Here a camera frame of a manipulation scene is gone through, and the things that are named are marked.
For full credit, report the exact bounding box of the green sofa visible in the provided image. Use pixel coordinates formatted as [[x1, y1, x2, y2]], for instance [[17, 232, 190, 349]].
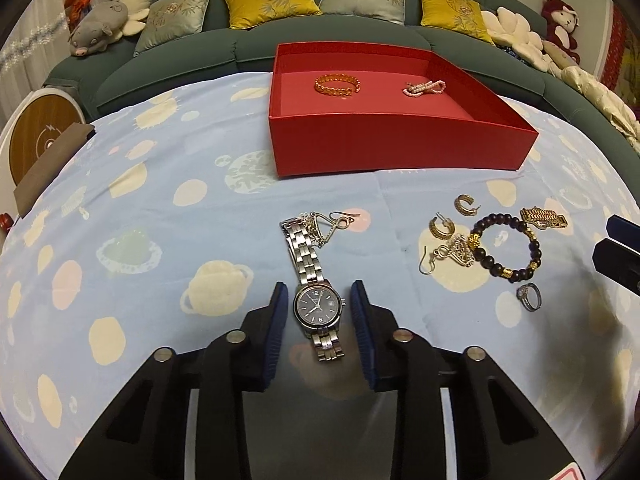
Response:
[[45, 0, 640, 158]]

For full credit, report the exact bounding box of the blue planet print bedsheet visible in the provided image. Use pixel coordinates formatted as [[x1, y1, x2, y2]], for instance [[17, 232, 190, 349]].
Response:
[[0, 72, 640, 480]]

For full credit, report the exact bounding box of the red patterned hanging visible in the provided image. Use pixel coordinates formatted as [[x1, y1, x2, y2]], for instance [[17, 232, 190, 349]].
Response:
[[597, 5, 632, 91]]

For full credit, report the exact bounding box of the red orange bow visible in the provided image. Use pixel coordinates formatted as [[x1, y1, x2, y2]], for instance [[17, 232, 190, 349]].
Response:
[[65, 0, 93, 31]]

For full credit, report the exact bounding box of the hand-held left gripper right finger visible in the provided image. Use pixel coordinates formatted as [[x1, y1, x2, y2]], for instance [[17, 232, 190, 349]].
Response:
[[350, 280, 586, 480]]

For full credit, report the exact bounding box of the red cardboard box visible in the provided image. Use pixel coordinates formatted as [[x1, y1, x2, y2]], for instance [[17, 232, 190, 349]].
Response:
[[267, 42, 540, 178]]

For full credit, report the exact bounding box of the gold hoop earring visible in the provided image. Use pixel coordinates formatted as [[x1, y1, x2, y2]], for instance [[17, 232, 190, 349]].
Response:
[[430, 212, 456, 241], [454, 194, 482, 217]]

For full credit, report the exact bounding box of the white flower plush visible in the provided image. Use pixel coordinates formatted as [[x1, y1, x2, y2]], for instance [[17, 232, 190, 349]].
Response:
[[480, 7, 556, 71]]

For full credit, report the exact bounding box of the silver chain earring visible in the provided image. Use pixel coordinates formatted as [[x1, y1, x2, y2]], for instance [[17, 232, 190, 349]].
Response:
[[300, 210, 362, 250]]

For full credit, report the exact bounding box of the silver dangle earring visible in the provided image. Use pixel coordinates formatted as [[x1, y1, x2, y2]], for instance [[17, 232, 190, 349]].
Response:
[[419, 237, 476, 276]]

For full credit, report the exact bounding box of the pink pearl necklace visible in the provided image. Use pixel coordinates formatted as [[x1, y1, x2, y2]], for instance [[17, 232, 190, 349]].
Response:
[[402, 79, 447, 98]]

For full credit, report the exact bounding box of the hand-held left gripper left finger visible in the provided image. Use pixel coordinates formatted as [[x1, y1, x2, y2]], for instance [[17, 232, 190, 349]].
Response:
[[59, 280, 288, 480]]

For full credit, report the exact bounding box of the yellow embroidered cushion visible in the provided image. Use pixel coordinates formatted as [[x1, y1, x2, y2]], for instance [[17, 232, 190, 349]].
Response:
[[416, 0, 496, 43], [221, 0, 323, 30]]

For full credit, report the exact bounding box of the round white wooden device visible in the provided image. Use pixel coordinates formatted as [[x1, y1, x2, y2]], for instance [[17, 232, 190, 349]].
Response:
[[0, 85, 83, 196]]

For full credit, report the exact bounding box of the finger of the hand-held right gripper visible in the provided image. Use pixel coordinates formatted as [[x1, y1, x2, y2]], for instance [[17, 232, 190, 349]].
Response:
[[605, 214, 640, 252], [592, 237, 640, 297]]

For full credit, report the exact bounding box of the gold wristwatch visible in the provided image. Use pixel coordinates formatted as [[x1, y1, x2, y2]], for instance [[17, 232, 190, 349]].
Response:
[[520, 206, 569, 231]]

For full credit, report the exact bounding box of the grey pig plush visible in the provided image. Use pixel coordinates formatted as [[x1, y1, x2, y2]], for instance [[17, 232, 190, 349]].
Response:
[[67, 1, 132, 58]]

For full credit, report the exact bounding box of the cream quilted cloth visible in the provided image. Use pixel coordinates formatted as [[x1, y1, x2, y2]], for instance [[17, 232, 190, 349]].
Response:
[[560, 65, 640, 153]]

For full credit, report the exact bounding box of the red monkey plush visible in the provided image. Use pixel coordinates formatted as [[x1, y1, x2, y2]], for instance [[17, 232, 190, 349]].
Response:
[[540, 0, 582, 63]]

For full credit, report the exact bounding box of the small beige cushion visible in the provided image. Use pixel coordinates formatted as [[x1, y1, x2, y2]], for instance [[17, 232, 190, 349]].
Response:
[[542, 40, 576, 68]]

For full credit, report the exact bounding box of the orange chain bracelet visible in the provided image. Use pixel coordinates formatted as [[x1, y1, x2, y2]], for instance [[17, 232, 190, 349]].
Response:
[[314, 74, 362, 95]]

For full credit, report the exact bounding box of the silver wristwatch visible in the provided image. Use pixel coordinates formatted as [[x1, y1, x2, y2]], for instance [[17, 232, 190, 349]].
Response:
[[280, 217, 347, 363]]

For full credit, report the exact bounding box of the white lace curtain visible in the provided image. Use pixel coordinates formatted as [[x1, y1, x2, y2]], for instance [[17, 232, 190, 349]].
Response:
[[0, 10, 71, 106]]

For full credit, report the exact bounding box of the dark bead bracelet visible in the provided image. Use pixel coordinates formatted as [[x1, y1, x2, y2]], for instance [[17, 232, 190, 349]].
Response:
[[469, 212, 543, 283]]

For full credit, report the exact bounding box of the silver ring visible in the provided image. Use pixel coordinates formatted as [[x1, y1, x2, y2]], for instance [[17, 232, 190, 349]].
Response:
[[516, 281, 542, 313]]

